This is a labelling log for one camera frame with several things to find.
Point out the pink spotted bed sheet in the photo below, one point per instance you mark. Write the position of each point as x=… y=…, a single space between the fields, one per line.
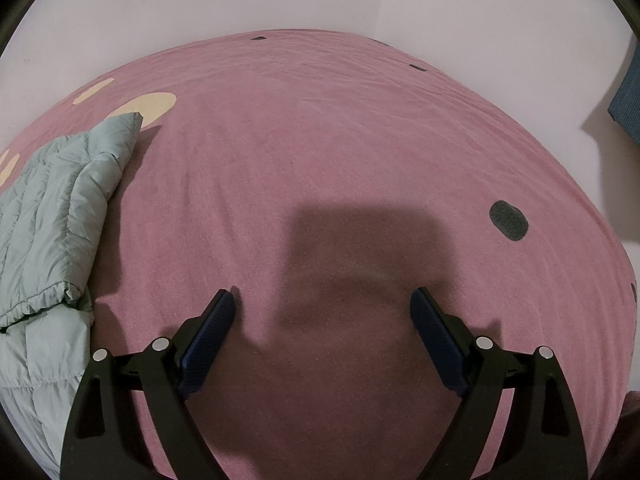
x=320 y=160

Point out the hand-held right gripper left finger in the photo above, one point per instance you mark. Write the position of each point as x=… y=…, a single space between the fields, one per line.
x=212 y=327

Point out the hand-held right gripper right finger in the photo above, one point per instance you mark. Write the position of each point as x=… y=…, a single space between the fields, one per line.
x=435 y=332

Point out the light green puffer jacket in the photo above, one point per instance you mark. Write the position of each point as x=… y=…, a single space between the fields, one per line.
x=47 y=220

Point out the blue textured cloth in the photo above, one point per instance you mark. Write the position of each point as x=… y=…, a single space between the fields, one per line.
x=627 y=102

